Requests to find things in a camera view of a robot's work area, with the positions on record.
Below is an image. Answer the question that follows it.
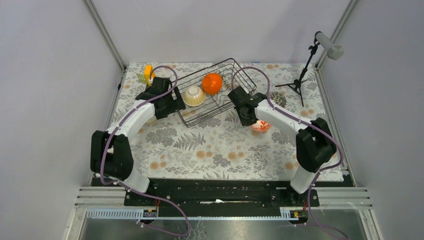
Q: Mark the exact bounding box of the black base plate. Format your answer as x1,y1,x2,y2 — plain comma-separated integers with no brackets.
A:
124,178,320,218

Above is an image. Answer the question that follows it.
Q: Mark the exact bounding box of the red patterned white bowl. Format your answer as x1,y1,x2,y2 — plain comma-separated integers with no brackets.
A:
251,120,272,132

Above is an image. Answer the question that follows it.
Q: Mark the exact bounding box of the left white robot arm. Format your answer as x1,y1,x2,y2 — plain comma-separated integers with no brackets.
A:
90,76,186,206

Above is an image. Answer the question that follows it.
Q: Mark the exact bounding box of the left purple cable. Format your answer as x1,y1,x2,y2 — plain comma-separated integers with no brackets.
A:
99,65,193,237

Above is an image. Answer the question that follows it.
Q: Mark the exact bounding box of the yellow dotted white bowl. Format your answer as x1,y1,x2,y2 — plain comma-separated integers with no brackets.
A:
183,86,206,107

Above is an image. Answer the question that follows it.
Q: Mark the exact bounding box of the black wire dish rack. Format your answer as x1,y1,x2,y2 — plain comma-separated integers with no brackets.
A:
170,57,258,128

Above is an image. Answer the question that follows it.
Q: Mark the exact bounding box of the orange bowl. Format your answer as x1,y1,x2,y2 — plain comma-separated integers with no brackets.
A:
201,73,223,95

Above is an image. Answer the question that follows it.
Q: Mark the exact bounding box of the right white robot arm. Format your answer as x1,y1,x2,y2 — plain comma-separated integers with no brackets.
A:
228,86,337,206

